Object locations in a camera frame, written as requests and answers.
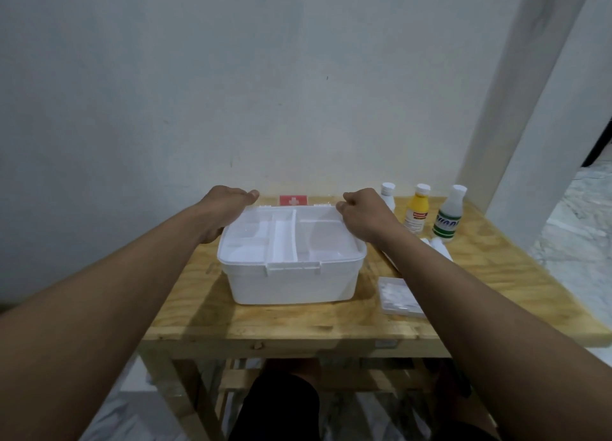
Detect person's right hand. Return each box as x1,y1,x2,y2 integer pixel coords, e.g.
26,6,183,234
336,187,402,245

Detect person's left hand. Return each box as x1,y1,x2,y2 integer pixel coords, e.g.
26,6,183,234
196,185,260,245

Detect yellow bottle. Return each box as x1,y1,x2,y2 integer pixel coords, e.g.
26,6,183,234
403,183,432,235

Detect white bottle green label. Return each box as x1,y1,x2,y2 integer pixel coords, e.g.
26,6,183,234
432,184,468,242

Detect clear bag of cotton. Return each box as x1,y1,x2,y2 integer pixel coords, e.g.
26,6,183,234
377,277,426,319

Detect white first aid box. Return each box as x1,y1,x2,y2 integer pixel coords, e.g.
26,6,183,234
217,194,368,307

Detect person's left forearm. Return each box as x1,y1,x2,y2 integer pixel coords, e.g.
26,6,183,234
0,201,226,441

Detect person's right forearm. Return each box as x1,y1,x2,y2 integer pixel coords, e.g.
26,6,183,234
377,223,612,441

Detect person's left leg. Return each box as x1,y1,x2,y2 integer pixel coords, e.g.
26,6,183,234
265,358,322,389

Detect person's black shorts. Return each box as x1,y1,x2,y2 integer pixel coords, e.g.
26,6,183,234
228,371,500,441

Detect wooden table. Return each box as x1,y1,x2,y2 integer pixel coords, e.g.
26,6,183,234
138,196,612,441

